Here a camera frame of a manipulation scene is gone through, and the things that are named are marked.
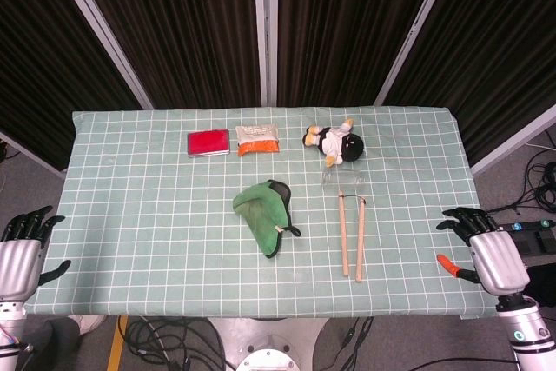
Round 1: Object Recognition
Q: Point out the silver and black left robot hand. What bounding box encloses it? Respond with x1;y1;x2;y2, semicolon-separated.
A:
0;205;72;303

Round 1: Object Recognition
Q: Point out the silver and black right robot hand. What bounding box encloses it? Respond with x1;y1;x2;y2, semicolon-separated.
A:
436;207;532;300

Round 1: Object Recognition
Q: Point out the green cloth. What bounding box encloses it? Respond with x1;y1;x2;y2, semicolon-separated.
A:
232;179;301;260

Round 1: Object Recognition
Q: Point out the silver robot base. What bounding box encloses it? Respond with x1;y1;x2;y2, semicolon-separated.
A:
208;316;331;371

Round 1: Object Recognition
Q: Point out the red flat metal box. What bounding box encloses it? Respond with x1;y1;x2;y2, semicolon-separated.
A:
187;129;231;158

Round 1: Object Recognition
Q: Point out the grey trouser leg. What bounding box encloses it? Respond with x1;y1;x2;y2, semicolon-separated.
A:
17;317;82;371

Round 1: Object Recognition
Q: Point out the white sneaker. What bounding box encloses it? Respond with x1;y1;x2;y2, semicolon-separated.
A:
76;315;108;335

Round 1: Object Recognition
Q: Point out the green checked tablecloth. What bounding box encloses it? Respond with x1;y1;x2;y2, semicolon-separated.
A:
17;105;500;319

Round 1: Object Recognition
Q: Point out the wooden stick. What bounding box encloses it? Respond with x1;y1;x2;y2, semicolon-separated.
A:
338;190;350;277
355;199;367;283

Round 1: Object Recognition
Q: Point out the clear plastic bottle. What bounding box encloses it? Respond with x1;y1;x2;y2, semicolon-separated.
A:
321;167;368;194

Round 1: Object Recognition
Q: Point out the dark pleated partition panel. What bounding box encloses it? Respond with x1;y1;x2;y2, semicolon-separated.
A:
375;0;556;176
0;0;154;179
265;0;460;107
69;0;267;109

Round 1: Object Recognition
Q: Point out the black and white plush toy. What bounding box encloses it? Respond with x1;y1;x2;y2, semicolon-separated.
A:
302;117;365;168

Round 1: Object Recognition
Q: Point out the white and orange snack packet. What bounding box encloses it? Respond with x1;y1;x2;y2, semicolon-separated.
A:
235;123;281;157

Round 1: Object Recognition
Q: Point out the black floor cable bundle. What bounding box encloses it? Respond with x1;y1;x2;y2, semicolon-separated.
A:
482;144;556;216
116;316;228;371

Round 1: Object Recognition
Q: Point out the black cable with inline adapter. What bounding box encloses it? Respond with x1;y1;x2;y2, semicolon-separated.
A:
333;316;375;355

